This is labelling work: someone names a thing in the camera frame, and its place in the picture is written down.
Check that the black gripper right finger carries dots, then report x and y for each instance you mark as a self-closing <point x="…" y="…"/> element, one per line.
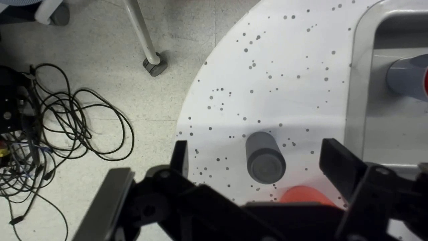
<point x="388" y="201"/>

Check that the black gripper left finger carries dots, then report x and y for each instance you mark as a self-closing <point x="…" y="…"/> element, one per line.
<point x="178" y="209"/>

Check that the grey cylindrical object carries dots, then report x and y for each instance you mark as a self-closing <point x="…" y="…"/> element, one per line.
<point x="265" y="155"/>

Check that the small red toy object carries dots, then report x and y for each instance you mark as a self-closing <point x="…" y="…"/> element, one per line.
<point x="425" y="81"/>

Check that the grey toy sink basin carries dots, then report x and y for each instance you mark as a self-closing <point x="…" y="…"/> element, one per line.
<point x="392" y="128"/>

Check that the red plastic cup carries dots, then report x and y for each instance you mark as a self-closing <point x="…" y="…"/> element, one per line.
<point x="307" y="195"/>

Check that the blue-grey cup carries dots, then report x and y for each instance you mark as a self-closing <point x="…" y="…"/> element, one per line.
<point x="402" y="77"/>

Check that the grey stand leg with foot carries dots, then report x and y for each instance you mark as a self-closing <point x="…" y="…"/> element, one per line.
<point x="142" y="31"/>

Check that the black floor device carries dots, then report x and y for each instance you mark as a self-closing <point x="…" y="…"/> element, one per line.
<point x="13" y="102"/>

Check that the white chair base leg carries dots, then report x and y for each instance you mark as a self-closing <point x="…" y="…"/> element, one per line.
<point x="51" y="10"/>

